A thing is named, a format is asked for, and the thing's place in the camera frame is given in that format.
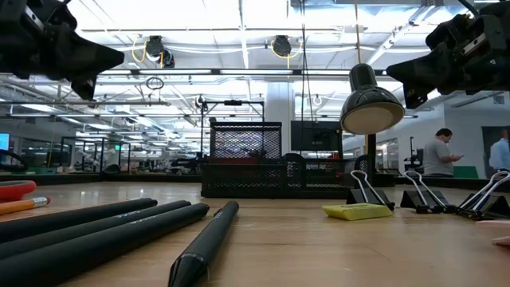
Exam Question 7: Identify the background robot workstation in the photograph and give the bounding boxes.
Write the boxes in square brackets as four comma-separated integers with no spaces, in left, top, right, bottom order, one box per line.
[403,136,424,173]

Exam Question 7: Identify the black monitor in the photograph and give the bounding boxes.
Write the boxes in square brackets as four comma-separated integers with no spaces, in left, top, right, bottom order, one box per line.
[290,120,343,153]

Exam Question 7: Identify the pink sticky note pad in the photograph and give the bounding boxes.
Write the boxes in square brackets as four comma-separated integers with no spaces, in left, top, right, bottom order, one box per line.
[476,219,510,246]

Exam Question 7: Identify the person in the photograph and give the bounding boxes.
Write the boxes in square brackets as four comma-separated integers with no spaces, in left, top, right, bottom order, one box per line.
[488,128,510,172]
[422,128,465,178]

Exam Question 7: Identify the black desk lamp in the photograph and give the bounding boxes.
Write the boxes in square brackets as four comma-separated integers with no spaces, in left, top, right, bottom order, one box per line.
[339,62,406,188]

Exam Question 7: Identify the black binder clip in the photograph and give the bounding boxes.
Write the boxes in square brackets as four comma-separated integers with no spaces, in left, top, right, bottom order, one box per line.
[399,170,459,214]
[456,171,510,222]
[345,170,396,211]

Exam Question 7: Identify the black mesh desk organizer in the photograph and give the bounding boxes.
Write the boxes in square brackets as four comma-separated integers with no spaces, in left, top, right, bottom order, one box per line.
[201,121,374,199]

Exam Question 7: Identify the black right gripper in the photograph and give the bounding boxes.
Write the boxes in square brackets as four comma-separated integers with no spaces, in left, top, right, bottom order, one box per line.
[385,2,510,110]

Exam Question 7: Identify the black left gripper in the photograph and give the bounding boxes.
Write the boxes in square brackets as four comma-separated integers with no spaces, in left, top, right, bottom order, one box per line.
[0,0,126,101]

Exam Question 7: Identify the red handled scissors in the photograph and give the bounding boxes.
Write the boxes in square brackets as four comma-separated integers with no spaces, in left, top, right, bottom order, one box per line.
[0,179,37,203]

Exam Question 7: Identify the black power cable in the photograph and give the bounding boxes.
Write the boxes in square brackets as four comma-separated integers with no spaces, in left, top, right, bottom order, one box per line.
[299,0,310,123]

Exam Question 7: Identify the green panel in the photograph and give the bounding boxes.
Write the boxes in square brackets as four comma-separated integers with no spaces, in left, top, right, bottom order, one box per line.
[453,165,480,179]

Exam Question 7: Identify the black ceiling cable reel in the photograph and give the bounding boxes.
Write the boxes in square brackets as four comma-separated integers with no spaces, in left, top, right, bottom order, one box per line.
[271,34,293,58]
[143,34,176,69]

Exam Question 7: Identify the orange pencil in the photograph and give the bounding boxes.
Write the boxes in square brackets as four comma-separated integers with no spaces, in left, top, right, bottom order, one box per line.
[0,196,52,217]

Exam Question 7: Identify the black background frame rig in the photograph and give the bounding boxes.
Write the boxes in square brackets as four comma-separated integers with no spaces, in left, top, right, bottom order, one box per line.
[198,94,266,159]

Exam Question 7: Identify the yellow eraser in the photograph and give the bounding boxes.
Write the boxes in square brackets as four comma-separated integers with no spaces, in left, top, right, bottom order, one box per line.
[321,202,394,222]

